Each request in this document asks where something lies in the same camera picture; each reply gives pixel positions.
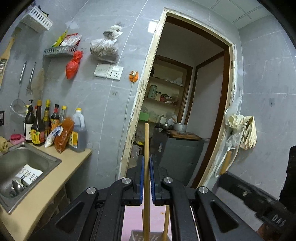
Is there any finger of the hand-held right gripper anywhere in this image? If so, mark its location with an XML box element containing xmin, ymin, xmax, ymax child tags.
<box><xmin>217</xmin><ymin>171</ymin><xmax>262</xmax><ymax>209</ymax></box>

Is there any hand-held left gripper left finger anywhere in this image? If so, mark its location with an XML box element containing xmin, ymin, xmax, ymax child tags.
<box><xmin>29</xmin><ymin>155</ymin><xmax>146</xmax><ymax>241</ymax></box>

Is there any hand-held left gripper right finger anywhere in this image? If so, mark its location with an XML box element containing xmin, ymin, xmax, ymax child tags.
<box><xmin>149</xmin><ymin>154</ymin><xmax>264</xmax><ymax>241</ymax></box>

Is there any wooden chopstick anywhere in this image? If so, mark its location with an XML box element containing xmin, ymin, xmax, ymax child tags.
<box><xmin>142</xmin><ymin>123</ymin><xmax>151</xmax><ymax>241</ymax></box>
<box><xmin>162</xmin><ymin>205</ymin><xmax>170</xmax><ymax>241</ymax></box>

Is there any white perforated utensil holder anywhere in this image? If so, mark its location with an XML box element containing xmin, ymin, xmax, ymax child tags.
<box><xmin>131</xmin><ymin>229</ymin><xmax>171</xmax><ymax>241</ymax></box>

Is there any grey cabinet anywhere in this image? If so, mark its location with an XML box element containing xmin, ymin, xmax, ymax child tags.
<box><xmin>150</xmin><ymin>128</ymin><xmax>205</xmax><ymax>186</ymax></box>

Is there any dark cloth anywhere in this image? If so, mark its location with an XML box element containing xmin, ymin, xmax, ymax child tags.
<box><xmin>279</xmin><ymin>146</ymin><xmax>296</xmax><ymax>210</ymax></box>

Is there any pink tablecloth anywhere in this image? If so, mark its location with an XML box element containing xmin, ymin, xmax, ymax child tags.
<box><xmin>122</xmin><ymin>205</ymin><xmax>173</xmax><ymax>241</ymax></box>

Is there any clear plastic bag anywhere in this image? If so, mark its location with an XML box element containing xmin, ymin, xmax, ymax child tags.
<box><xmin>225</xmin><ymin>132</ymin><xmax>242</xmax><ymax>153</ymax></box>

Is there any flat cream rubber glove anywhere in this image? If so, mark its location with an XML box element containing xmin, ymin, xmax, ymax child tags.
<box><xmin>240</xmin><ymin>116</ymin><xmax>257</xmax><ymax>150</ymax></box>

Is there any wooden cutting board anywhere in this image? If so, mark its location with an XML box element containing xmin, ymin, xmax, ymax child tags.
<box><xmin>166</xmin><ymin>130</ymin><xmax>203</xmax><ymax>141</ymax></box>

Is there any aluminium pot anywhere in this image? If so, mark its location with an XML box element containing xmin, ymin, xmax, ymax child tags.
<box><xmin>173</xmin><ymin>122</ymin><xmax>188</xmax><ymax>133</ymax></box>

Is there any crumpled cream rubber glove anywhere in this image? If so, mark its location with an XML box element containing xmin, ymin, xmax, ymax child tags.
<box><xmin>225</xmin><ymin>114</ymin><xmax>249</xmax><ymax>135</ymax></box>

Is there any cooking oil jug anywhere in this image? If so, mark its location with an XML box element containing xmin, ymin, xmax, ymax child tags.
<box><xmin>69</xmin><ymin>108</ymin><xmax>87</xmax><ymax>153</ymax></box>

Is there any orange spice packet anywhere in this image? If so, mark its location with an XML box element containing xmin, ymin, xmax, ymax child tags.
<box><xmin>54</xmin><ymin>117</ymin><xmax>75</xmax><ymax>154</ymax></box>

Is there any beige kitchen counter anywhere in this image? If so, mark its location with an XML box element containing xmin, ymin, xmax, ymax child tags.
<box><xmin>0</xmin><ymin>147</ymin><xmax>93</xmax><ymax>241</ymax></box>

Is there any white blue packet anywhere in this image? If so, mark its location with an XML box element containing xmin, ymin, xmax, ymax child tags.
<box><xmin>44</xmin><ymin>126</ymin><xmax>63</xmax><ymax>148</ymax></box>

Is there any clear bottle yellow cap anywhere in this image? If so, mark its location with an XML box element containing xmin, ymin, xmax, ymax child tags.
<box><xmin>60</xmin><ymin>105</ymin><xmax>68</xmax><ymax>123</ymax></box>

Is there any red label sauce bottle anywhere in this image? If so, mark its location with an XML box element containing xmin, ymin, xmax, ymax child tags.
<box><xmin>50</xmin><ymin>104</ymin><xmax>60</xmax><ymax>132</ymax></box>

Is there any wooden shelf unit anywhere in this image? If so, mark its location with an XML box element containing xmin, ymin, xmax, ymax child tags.
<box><xmin>139</xmin><ymin>54</ymin><xmax>193</xmax><ymax>126</ymax></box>

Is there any dark sauce bottle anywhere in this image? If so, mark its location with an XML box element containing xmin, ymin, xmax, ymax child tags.
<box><xmin>43</xmin><ymin>100</ymin><xmax>52</xmax><ymax>137</ymax></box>

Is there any white plastic drain tray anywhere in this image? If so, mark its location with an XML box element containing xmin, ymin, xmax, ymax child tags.
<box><xmin>15</xmin><ymin>164</ymin><xmax>44</xmax><ymax>186</ymax></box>

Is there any yellow label soy sauce bottle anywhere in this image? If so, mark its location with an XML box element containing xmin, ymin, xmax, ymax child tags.
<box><xmin>31</xmin><ymin>100</ymin><xmax>45</xmax><ymax>146</ymax></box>

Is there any dark pump bottle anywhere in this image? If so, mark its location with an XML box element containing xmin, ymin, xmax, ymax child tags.
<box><xmin>24</xmin><ymin>100</ymin><xmax>35</xmax><ymax>143</ymax></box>

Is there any steel ladle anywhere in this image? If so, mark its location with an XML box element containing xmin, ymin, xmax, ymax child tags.
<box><xmin>9</xmin><ymin>178</ymin><xmax>26</xmax><ymax>193</ymax></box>

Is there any steel sink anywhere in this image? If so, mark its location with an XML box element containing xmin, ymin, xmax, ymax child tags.
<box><xmin>0</xmin><ymin>142</ymin><xmax>62</xmax><ymax>214</ymax></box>

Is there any pink scrub brush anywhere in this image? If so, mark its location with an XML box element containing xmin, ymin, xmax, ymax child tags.
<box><xmin>10</xmin><ymin>134</ymin><xmax>25</xmax><ymax>144</ymax></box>

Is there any red plastic bag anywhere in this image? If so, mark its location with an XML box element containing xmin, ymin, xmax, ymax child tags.
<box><xmin>66</xmin><ymin>50</ymin><xmax>84</xmax><ymax>80</ymax></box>

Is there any clear bag of dried goods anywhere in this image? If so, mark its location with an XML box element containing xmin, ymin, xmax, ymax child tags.
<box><xmin>90</xmin><ymin>23</ymin><xmax>123</xmax><ymax>63</ymax></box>

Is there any tan scrub pad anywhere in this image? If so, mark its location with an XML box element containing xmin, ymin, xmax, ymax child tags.
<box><xmin>31</xmin><ymin>68</ymin><xmax>45</xmax><ymax>100</ymax></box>

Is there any beige round scrubber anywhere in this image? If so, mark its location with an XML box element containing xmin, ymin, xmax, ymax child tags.
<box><xmin>0</xmin><ymin>136</ymin><xmax>9</xmax><ymax>152</ymax></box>

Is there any steel hanging utensil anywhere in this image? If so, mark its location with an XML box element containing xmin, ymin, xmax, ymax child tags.
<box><xmin>26</xmin><ymin>62</ymin><xmax>37</xmax><ymax>95</ymax></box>

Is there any red white packet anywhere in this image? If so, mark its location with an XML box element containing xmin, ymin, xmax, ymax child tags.
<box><xmin>60</xmin><ymin>34</ymin><xmax>82</xmax><ymax>47</ymax></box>

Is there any yellow green packet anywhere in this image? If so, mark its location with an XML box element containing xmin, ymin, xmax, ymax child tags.
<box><xmin>51</xmin><ymin>30</ymin><xmax>68</xmax><ymax>48</ymax></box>

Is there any wooden grater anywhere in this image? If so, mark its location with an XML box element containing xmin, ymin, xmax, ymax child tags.
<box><xmin>0</xmin><ymin>37</ymin><xmax>15</xmax><ymax>90</ymax></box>

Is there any white hose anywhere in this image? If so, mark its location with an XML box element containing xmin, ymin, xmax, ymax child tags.
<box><xmin>214</xmin><ymin>125</ymin><xmax>245</xmax><ymax>178</ymax></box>

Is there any wooden door frame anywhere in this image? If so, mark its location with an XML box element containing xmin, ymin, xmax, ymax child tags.
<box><xmin>118</xmin><ymin>7</ymin><xmax>237</xmax><ymax>188</ymax></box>

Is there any white power cable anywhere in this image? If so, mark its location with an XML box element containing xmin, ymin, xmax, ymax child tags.
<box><xmin>118</xmin><ymin>81</ymin><xmax>134</xmax><ymax>163</ymax></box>

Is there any white wall socket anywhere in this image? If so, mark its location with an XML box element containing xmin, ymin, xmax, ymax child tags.
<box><xmin>107</xmin><ymin>65</ymin><xmax>124</xmax><ymax>81</ymax></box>

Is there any white wall switch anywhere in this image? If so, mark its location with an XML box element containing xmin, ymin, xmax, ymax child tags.
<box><xmin>94</xmin><ymin>63</ymin><xmax>111</xmax><ymax>78</ymax></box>

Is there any wire mesh strainer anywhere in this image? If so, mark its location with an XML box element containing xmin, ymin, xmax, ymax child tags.
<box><xmin>10</xmin><ymin>61</ymin><xmax>28</xmax><ymax>124</ymax></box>

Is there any grey wall rack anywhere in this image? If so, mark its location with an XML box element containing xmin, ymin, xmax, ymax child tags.
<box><xmin>43</xmin><ymin>44</ymin><xmax>78</xmax><ymax>57</ymax></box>

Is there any white wall basket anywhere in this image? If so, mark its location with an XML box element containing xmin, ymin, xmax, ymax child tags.
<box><xmin>20</xmin><ymin>6</ymin><xmax>53</xmax><ymax>33</ymax></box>

